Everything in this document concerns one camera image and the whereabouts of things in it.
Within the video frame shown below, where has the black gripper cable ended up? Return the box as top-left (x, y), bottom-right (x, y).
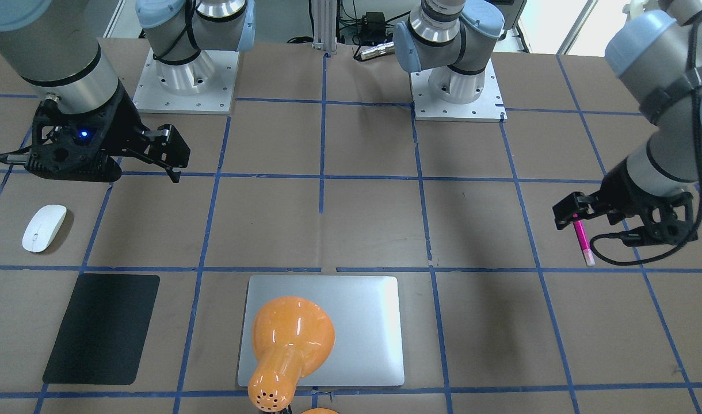
top-left (589, 17), bottom-right (702, 266)

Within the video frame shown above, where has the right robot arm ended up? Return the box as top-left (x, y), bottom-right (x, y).
top-left (0, 1), bottom-right (255, 183)

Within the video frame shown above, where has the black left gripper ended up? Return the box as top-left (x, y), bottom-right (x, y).
top-left (552, 163), bottom-right (698, 246)

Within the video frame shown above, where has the black mousepad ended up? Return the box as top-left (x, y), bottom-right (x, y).
top-left (43, 273), bottom-right (160, 385)

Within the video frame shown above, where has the orange desk lamp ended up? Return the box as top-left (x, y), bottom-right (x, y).
top-left (247, 296), bottom-right (336, 413)

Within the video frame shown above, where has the pink pen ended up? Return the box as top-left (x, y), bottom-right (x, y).
top-left (573, 214), bottom-right (596, 267)

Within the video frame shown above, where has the aluminium frame post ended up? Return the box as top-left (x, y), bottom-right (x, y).
top-left (311, 0), bottom-right (338, 55)

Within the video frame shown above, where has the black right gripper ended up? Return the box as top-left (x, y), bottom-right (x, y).
top-left (26, 86), bottom-right (190, 183)

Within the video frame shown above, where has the silver laptop notebook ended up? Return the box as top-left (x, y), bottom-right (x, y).
top-left (237, 274), bottom-right (405, 388)

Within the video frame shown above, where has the white computer mouse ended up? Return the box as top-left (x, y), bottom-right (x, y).
top-left (21, 204), bottom-right (67, 252)

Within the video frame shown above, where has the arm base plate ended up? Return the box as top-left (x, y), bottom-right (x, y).
top-left (410, 60), bottom-right (508, 122)
top-left (133, 51), bottom-right (241, 115)

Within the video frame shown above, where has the silver flashlight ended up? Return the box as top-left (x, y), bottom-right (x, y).
top-left (353, 41), bottom-right (395, 62)

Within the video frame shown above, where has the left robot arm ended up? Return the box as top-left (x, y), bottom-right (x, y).
top-left (393, 1), bottom-right (702, 247)

